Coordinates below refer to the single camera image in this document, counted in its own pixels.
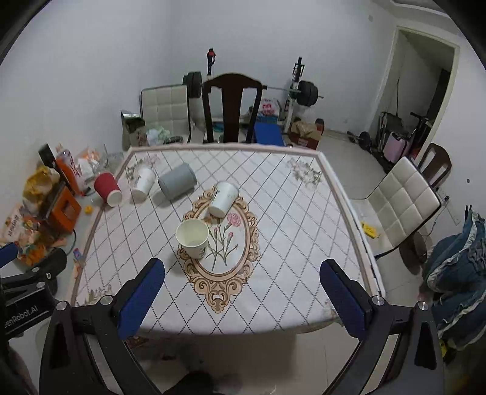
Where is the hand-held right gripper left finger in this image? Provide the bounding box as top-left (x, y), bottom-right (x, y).
top-left (39, 258), bottom-right (166, 395)

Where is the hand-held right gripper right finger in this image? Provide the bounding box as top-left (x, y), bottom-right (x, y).
top-left (320, 259), bottom-right (447, 395)

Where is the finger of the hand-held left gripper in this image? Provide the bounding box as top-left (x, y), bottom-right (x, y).
top-left (0, 248), bottom-right (68, 295)
top-left (0, 243), bottom-right (20, 270)

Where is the white paper cup dark sketch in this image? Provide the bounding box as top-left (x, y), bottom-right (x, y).
top-left (207, 181), bottom-right (240, 218)

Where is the white paper cup green print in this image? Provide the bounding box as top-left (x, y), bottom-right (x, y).
top-left (175, 219), bottom-right (209, 259)

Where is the red ribbed paper cup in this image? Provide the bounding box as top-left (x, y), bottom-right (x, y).
top-left (94, 172), bottom-right (123, 208)

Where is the plain white paper cup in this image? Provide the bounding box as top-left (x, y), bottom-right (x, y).
top-left (131, 166), bottom-right (156, 201)

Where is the grey cup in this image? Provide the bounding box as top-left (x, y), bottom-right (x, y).
top-left (157, 163), bottom-right (197, 202)

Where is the printed snack packet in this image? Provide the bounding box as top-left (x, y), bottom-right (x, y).
top-left (2, 203), bottom-right (28, 244)

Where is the orange box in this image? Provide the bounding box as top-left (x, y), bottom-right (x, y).
top-left (46, 188), bottom-right (82, 232)

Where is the floral quilted tablecloth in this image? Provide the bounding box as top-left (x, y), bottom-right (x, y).
top-left (72, 145), bottom-right (386, 337)

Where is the yellow plastic bag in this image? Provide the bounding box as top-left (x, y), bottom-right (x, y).
top-left (23, 166), bottom-right (61, 208)

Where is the orange bottle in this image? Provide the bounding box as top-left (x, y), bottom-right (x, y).
top-left (55, 149), bottom-right (82, 194)

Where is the blue denim clothing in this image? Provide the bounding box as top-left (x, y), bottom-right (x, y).
top-left (421, 211), bottom-right (486, 350)

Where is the white padded chair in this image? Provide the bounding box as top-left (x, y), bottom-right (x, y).
top-left (349, 156), bottom-right (443, 266)
top-left (140, 84), bottom-right (192, 144)

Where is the silver bin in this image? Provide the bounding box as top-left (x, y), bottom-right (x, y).
top-left (121, 110), bottom-right (147, 149)

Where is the pink suitcase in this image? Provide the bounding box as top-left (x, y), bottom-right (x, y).
top-left (383, 133), bottom-right (412, 162)

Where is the black dumbbell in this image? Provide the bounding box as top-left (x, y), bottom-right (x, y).
top-left (347, 131), bottom-right (371, 147)

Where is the pale green plastic bag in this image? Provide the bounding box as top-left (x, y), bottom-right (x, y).
top-left (146, 128), bottom-right (168, 146)

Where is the dark wooden chair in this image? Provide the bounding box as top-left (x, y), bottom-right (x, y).
top-left (414, 143), bottom-right (452, 191)
top-left (201, 73), bottom-right (264, 145)

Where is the cardboard box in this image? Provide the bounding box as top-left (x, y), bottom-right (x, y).
top-left (287, 121), bottom-right (323, 150)

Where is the blue bench pad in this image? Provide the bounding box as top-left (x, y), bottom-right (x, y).
top-left (254, 122), bottom-right (285, 147)

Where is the red and white plastic bag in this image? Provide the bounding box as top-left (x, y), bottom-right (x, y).
top-left (258, 98), bottom-right (279, 120)

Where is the barbell with black plates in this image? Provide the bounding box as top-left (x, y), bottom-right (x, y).
top-left (182, 71), bottom-right (324, 107)

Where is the white barbell rack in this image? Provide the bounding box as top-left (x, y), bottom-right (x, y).
top-left (283, 57), bottom-right (306, 128)

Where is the white door frame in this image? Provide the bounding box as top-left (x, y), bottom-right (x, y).
top-left (374, 25), bottom-right (461, 164)

